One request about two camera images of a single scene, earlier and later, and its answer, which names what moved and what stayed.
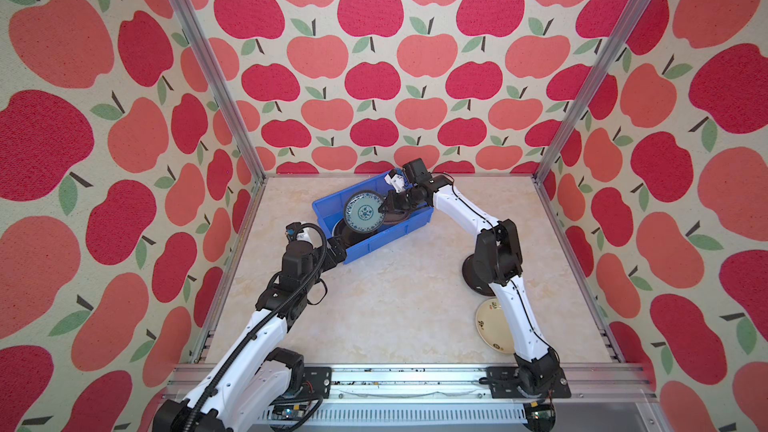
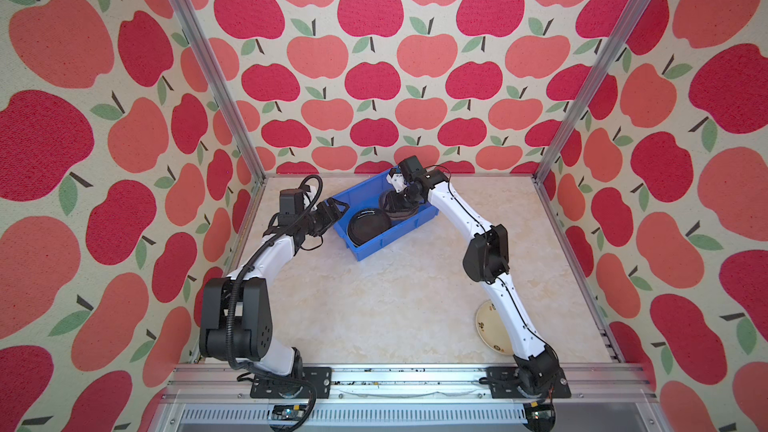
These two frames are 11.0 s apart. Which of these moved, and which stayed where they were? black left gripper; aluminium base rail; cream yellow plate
Moved: black left gripper
Stayed: aluminium base rail; cream yellow plate
